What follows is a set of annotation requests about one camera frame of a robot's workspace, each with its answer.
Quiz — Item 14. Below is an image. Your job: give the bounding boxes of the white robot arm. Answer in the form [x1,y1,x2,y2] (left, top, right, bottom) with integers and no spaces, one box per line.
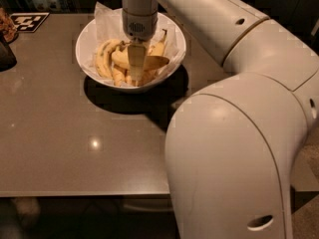
[123,0,319,239]

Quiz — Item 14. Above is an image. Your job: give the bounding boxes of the patterned container at left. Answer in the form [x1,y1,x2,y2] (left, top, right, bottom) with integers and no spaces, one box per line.
[0,7,18,43]

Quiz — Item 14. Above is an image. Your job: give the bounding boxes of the white paper liner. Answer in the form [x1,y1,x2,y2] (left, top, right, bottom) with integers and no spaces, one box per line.
[76,2,186,93]

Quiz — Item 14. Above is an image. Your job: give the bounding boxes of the white ceramic bowl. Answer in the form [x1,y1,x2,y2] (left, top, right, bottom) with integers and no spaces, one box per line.
[76,8,186,94]

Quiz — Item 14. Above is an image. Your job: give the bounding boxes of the dark object at left edge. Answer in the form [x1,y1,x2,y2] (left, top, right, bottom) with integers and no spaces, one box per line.
[0,32,17,71]

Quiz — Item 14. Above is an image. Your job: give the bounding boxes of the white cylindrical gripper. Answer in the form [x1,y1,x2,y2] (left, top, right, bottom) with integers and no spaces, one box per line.
[122,9,158,86]

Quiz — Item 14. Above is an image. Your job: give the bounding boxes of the left curved yellow banana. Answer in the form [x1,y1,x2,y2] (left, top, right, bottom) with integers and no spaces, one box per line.
[95,39,121,79]

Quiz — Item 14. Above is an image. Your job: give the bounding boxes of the black white fiducial marker card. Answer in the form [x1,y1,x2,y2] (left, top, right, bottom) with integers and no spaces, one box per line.
[10,12,49,33]

